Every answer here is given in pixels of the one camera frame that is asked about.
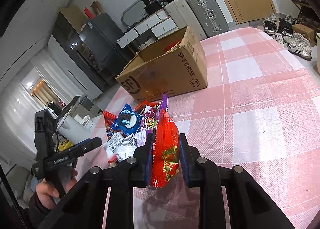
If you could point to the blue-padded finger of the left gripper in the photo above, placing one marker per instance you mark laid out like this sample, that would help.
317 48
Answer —
77 143

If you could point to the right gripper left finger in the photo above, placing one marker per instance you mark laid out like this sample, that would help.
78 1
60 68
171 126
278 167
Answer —
102 198

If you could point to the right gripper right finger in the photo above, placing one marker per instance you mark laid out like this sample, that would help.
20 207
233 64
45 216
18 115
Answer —
228 196

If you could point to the red snack packet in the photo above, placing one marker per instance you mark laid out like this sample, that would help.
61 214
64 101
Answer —
109 118

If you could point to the silver white snack packet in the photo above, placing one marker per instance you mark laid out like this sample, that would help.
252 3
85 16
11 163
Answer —
119 148

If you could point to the blue Oreo snack packet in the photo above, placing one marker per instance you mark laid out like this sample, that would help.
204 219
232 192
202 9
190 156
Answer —
128 121

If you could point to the red chip snack bag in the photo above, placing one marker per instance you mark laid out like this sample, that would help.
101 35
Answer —
165 151

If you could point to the purple candy snack bag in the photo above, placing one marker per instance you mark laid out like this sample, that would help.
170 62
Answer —
151 114

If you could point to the person's left hand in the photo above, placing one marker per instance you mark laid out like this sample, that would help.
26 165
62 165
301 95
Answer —
46 192

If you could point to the dark tall cabinet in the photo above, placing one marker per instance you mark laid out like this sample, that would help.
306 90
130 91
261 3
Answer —
66 31

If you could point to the black refrigerator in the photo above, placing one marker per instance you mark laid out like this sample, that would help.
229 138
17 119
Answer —
101 35

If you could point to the brown cardboard SF box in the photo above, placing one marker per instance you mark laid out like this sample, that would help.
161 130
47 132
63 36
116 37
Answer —
172 65

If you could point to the oval mirror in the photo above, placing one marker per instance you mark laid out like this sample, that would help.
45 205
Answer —
134 14

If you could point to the white drawer desk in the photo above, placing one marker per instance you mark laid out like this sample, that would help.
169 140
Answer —
160 23

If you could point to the beige suitcase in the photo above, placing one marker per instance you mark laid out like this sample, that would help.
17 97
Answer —
183 16

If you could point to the pile of shoes on floor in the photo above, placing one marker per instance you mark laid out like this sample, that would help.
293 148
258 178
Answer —
282 30

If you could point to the silver grey suitcase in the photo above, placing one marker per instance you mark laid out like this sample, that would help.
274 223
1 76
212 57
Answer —
210 16

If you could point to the small cardboard box on floor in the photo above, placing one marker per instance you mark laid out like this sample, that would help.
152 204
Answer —
306 32

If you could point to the beige waste bin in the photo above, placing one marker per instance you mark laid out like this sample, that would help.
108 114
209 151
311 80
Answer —
318 51

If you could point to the shoe rack with shoes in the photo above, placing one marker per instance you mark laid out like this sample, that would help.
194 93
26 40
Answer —
306 13

